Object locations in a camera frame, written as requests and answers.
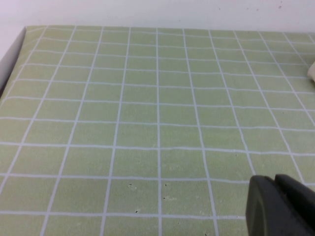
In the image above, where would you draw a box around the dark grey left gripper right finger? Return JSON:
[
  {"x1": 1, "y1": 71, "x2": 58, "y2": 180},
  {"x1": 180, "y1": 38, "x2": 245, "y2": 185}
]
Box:
[{"x1": 274, "y1": 173, "x2": 315, "y2": 236}]

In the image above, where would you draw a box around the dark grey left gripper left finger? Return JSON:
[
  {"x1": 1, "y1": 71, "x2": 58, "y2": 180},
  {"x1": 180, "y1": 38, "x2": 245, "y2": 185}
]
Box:
[{"x1": 245, "y1": 174, "x2": 289, "y2": 236}]

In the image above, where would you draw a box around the cream canvas pencil case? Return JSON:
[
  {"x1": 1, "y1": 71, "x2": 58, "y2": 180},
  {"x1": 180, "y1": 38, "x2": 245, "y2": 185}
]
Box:
[{"x1": 307, "y1": 59, "x2": 315, "y2": 83}]

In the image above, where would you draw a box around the green grid pattern mat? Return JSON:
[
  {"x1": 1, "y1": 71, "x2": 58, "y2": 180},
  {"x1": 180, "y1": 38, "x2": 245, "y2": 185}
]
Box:
[{"x1": 0, "y1": 25, "x2": 315, "y2": 236}]

